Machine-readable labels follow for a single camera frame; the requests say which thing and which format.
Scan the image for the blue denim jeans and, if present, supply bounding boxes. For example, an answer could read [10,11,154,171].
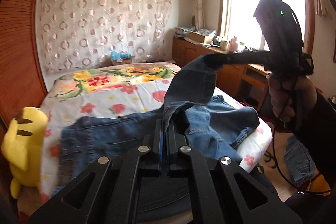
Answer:
[56,54,260,190]

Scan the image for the right hand holding handle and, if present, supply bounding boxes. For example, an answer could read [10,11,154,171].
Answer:
[268,75,317,122]

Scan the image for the pink bottle on cabinet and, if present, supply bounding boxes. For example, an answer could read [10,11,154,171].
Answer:
[229,36,238,53]

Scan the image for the cardboard box on cabinet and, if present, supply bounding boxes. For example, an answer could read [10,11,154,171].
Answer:
[189,32,215,44]

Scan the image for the wooden low cabinet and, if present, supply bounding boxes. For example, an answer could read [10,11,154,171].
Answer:
[172,38,268,111]

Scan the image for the person blue jeans leg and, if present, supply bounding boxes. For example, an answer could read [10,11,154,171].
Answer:
[284,135,316,186]

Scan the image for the yellow Pikachu plush toy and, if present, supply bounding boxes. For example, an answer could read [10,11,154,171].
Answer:
[1,107,49,199]

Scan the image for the box with blue bag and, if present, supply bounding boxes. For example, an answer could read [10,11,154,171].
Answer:
[110,51,132,66]

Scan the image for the floral pink blanket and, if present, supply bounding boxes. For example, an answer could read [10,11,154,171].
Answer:
[48,63,181,100]

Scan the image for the wooden louvered wardrobe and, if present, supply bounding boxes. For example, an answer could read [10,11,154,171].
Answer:
[1,0,47,127]

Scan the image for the circle pattern sheer curtain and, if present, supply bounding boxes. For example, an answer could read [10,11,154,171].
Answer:
[36,0,171,74]

